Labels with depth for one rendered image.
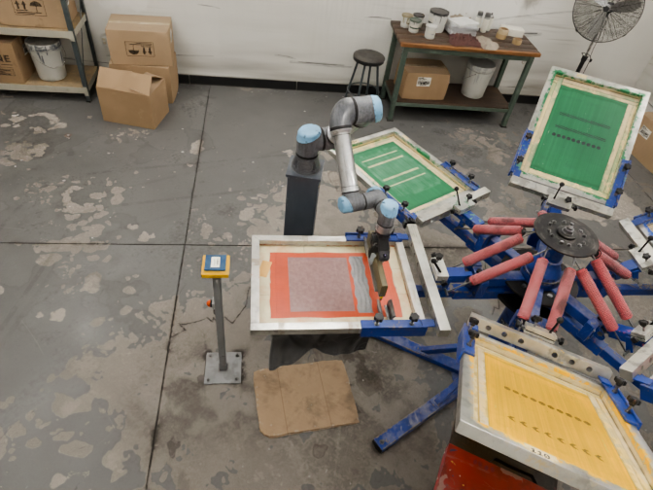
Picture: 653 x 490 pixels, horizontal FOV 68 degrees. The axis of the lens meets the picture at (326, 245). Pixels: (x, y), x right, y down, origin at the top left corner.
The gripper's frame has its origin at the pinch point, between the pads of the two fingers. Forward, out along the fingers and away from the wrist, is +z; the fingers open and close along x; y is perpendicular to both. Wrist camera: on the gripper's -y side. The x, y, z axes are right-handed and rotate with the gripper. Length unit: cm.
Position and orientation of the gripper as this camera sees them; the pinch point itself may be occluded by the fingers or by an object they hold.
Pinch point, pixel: (375, 263)
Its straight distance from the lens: 227.0
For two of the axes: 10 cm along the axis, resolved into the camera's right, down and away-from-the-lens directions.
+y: -0.9, -7.1, 7.0
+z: -1.1, 7.0, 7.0
